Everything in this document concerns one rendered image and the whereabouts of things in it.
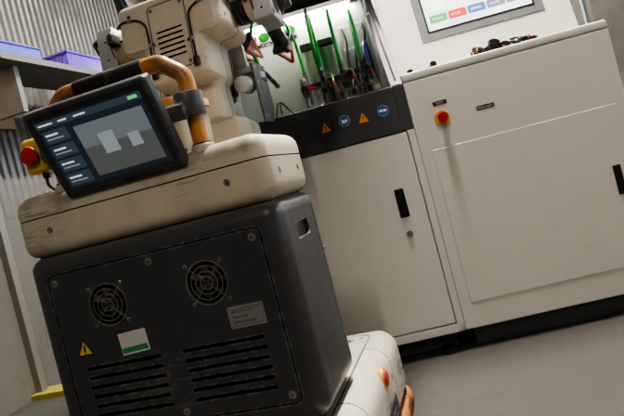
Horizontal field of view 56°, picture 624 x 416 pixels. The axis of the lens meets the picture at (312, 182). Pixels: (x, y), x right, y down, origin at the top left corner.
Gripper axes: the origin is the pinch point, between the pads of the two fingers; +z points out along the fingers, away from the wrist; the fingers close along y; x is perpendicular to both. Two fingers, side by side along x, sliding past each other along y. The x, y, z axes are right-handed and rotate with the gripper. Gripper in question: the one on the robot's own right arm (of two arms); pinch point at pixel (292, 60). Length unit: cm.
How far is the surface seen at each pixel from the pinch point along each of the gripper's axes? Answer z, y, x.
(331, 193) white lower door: 26, -49, -7
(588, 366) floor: 61, -106, -74
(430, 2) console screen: 11, 23, -53
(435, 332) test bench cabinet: 70, -84, -29
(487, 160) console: 38, -41, -60
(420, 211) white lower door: 41, -53, -35
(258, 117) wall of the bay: 27.9, 10.7, 32.5
